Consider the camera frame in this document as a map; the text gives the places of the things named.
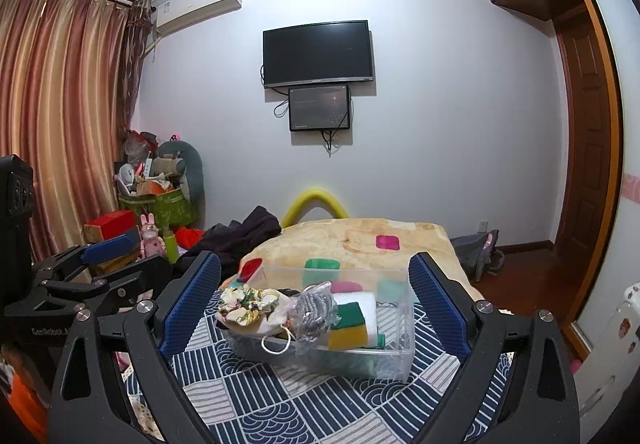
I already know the white foam block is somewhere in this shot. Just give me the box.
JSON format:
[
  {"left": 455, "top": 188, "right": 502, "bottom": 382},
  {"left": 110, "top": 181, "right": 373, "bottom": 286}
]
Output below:
[{"left": 330, "top": 290, "right": 378, "bottom": 350}]

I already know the white plastic item with stickers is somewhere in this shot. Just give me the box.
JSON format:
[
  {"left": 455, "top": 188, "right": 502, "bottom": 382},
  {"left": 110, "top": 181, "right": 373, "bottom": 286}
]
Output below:
[{"left": 572, "top": 281, "right": 640, "bottom": 425}]

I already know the green bottle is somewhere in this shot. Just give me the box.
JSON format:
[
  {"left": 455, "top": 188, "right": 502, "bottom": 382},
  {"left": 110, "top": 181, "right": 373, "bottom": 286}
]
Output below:
[{"left": 164, "top": 230, "right": 181, "bottom": 265}]

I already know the orange garment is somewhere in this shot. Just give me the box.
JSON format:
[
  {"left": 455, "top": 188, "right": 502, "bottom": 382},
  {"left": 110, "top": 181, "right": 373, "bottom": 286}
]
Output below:
[{"left": 0, "top": 344, "right": 51, "bottom": 444}]

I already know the red cloth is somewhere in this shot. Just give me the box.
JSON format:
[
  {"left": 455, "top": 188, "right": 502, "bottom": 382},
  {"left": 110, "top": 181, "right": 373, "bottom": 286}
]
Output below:
[{"left": 175, "top": 225, "right": 206, "bottom": 249}]

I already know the steel wool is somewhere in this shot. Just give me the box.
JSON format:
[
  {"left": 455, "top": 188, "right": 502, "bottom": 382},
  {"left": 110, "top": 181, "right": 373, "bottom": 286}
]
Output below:
[{"left": 292, "top": 280, "right": 341, "bottom": 357}]

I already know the blue patterned tablecloth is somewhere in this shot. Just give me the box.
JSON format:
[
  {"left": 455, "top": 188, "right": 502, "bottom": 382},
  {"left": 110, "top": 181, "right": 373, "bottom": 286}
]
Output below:
[{"left": 127, "top": 289, "right": 513, "bottom": 444}]

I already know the small black wall monitor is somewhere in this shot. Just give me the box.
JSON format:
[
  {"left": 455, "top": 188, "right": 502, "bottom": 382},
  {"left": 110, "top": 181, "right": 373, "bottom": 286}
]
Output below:
[{"left": 288, "top": 84, "right": 351, "bottom": 132}]

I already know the brown wooden door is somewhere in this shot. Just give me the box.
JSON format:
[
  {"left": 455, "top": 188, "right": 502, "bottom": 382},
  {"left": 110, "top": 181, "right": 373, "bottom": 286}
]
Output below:
[{"left": 554, "top": 11, "right": 608, "bottom": 335}]

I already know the cream patterned cloth item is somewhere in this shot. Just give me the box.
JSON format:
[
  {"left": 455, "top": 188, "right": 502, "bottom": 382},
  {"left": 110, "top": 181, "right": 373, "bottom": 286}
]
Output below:
[{"left": 217, "top": 285, "right": 292, "bottom": 325}]

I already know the pile of black clothes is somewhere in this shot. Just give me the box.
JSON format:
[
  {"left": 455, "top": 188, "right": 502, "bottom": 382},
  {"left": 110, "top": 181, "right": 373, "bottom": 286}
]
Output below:
[{"left": 172, "top": 205, "right": 283, "bottom": 280}]

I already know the white air conditioner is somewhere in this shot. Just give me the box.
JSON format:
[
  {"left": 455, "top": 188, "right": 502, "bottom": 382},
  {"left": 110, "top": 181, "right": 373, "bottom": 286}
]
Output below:
[{"left": 151, "top": 0, "right": 243, "bottom": 36}]

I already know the wardrobe sliding door with hearts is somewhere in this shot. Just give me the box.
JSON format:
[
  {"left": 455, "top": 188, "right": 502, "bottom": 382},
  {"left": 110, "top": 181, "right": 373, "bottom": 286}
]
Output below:
[{"left": 565, "top": 0, "right": 640, "bottom": 375}]

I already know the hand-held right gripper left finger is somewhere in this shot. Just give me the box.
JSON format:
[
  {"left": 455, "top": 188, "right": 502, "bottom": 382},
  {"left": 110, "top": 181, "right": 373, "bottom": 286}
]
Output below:
[{"left": 47, "top": 250, "right": 223, "bottom": 444}]

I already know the yellow foam arch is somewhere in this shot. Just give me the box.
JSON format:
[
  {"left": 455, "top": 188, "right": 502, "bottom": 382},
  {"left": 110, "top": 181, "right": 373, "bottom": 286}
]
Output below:
[{"left": 281, "top": 189, "right": 351, "bottom": 227}]

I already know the clear plastic storage box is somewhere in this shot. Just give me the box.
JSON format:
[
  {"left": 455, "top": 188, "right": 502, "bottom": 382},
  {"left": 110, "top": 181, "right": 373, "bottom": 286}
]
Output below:
[{"left": 217, "top": 265, "right": 417, "bottom": 382}]

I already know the beige blanket with coloured squares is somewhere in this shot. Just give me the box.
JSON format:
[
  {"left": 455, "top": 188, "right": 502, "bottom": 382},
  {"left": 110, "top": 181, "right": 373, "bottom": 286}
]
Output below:
[{"left": 220, "top": 216, "right": 483, "bottom": 320}]

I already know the grey and pink backpack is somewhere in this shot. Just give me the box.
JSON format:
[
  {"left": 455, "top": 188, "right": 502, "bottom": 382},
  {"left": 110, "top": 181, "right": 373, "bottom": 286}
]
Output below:
[{"left": 450, "top": 229, "right": 506, "bottom": 282}]

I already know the striped brown curtain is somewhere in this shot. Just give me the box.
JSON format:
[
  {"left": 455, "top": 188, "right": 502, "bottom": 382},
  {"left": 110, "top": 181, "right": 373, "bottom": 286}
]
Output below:
[{"left": 0, "top": 0, "right": 153, "bottom": 265}]

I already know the pile of household clutter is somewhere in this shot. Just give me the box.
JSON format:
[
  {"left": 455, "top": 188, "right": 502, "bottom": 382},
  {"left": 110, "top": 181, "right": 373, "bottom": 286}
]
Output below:
[{"left": 114, "top": 129, "right": 176, "bottom": 197}]

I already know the black wall television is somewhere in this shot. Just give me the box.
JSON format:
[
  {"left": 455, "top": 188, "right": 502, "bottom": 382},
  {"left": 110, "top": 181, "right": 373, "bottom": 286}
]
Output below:
[{"left": 263, "top": 20, "right": 375, "bottom": 89}]

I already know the red box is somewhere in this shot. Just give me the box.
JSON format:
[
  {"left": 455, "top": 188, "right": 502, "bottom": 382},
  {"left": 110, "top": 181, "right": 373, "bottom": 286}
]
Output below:
[{"left": 84, "top": 210, "right": 138, "bottom": 242}]

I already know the grey plush pillow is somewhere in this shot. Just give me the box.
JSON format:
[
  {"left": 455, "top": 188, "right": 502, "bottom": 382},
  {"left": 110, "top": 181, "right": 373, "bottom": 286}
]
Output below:
[{"left": 152, "top": 136, "right": 205, "bottom": 230}]

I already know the pink rabbit toy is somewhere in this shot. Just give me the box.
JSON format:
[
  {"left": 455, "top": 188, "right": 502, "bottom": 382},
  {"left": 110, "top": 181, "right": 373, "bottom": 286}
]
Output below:
[{"left": 139, "top": 213, "right": 168, "bottom": 259}]

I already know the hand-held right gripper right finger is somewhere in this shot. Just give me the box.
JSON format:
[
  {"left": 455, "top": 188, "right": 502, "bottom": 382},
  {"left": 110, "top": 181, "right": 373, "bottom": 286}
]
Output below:
[{"left": 407, "top": 251, "right": 581, "bottom": 444}]

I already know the green and yellow sponge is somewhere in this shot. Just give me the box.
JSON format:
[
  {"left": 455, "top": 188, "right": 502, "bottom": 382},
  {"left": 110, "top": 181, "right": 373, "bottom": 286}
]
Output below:
[{"left": 327, "top": 301, "right": 370, "bottom": 351}]

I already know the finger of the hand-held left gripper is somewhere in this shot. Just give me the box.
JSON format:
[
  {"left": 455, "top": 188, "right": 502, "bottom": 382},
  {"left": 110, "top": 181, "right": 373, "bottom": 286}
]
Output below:
[
  {"left": 42, "top": 254, "right": 173, "bottom": 320},
  {"left": 31, "top": 228, "right": 142, "bottom": 295}
]

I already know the green storage bin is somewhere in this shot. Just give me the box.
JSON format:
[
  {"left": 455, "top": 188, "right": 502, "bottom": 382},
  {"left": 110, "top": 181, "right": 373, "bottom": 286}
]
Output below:
[{"left": 118, "top": 189, "right": 193, "bottom": 230}]

